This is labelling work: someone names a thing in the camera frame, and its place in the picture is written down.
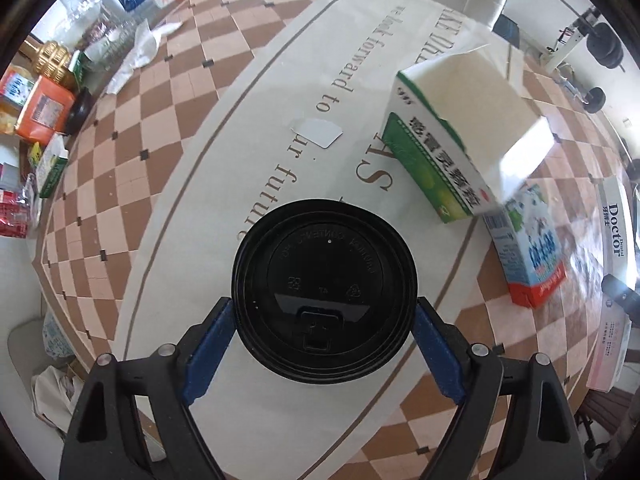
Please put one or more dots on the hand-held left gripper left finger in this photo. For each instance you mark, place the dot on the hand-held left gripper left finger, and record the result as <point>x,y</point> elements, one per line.
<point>207,355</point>

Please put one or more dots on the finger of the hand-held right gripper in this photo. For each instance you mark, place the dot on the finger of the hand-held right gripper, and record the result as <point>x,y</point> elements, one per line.
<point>625,297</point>

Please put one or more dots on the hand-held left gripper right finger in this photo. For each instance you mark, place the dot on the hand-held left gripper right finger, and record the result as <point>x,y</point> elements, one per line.
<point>437,355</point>

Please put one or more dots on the black plastic cup lid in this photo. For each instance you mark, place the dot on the black plastic cup lid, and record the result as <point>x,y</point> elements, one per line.
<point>325,290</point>

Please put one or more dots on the cream flat cardboard box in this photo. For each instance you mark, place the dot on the cream flat cardboard box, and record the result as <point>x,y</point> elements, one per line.
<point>607,350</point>

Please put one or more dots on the blue and white milk carton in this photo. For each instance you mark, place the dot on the blue and white milk carton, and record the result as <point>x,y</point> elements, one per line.
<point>530,245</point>

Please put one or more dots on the crumpled white bag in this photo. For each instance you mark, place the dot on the crumpled white bag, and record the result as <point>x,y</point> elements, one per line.
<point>52,392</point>

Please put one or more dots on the checkered table mat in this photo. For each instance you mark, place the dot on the checkered table mat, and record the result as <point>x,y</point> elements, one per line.
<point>200,185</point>

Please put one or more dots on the small black floor barbell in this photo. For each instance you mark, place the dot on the small black floor barbell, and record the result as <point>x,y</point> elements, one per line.
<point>594,100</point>

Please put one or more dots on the green and white medicine box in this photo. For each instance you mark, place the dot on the green and white medicine box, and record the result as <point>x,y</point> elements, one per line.
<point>450,125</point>

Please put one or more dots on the red drink can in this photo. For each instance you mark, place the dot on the red drink can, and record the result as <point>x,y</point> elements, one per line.
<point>12,215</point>

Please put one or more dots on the green and white small carton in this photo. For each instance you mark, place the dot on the green and white small carton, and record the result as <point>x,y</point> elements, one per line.
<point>52,165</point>

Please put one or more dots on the small white sticker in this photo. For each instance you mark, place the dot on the small white sticker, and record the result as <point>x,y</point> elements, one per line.
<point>315,131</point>

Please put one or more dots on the white barbell rack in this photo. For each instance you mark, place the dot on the white barbell rack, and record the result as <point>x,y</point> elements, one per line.
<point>570,40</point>

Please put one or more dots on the small yellow green carton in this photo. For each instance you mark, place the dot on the small yellow green carton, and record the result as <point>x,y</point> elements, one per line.
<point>35,152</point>

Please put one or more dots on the small black round lid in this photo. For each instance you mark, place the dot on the small black round lid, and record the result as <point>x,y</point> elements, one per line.
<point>80,107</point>

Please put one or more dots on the orange cardboard box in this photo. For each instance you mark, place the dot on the orange cardboard box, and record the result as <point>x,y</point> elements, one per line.
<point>42,110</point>

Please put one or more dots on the crumpled white tissue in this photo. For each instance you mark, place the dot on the crumpled white tissue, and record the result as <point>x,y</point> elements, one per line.
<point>135,52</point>

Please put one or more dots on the blue and orange snack packet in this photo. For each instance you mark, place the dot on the blue and orange snack packet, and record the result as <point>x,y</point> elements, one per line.
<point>15,92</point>

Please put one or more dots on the gold ribbed bottle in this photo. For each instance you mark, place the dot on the gold ribbed bottle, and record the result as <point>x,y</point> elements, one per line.
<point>47,57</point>

